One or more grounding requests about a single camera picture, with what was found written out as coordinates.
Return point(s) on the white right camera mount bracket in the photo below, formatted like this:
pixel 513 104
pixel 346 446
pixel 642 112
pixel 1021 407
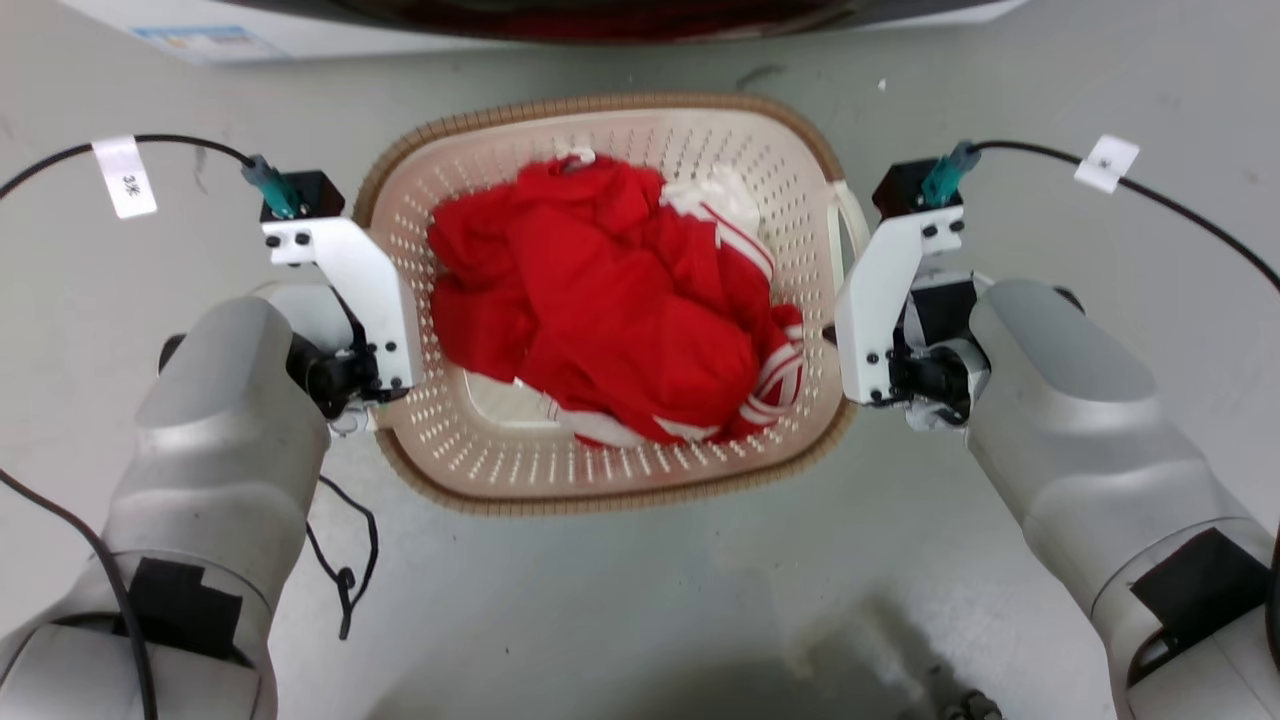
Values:
pixel 880 290

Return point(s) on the white left camera mount bracket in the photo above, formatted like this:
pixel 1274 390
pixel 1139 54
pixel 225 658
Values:
pixel 360 270

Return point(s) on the dark washing machine door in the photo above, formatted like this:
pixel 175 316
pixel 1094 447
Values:
pixel 600 15

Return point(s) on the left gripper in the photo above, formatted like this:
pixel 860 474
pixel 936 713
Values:
pixel 335 375

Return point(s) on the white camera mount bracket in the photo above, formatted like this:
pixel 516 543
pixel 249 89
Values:
pixel 880 290
pixel 360 270

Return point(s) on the red garment with white stripes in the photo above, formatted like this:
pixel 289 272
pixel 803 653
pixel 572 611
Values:
pixel 600 300

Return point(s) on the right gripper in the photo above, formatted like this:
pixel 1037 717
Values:
pixel 940 310

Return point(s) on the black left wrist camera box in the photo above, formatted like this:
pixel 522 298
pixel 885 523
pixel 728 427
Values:
pixel 320 192

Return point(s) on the white washing machine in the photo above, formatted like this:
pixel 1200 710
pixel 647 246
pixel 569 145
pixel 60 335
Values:
pixel 110 12

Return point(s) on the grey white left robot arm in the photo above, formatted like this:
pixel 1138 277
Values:
pixel 220 450

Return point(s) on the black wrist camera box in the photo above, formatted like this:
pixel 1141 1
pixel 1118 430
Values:
pixel 898 190
pixel 320 192

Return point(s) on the dark robot base part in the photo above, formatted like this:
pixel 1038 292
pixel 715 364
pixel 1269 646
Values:
pixel 972 708

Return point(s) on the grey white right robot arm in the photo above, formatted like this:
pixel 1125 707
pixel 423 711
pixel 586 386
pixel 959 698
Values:
pixel 1080 430

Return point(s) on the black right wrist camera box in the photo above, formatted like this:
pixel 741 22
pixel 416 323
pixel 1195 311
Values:
pixel 898 190

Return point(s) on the blue white sticker label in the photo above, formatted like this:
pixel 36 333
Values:
pixel 205 42

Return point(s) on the beige perforated plastic laundry basket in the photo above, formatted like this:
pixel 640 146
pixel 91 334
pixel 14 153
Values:
pixel 600 470

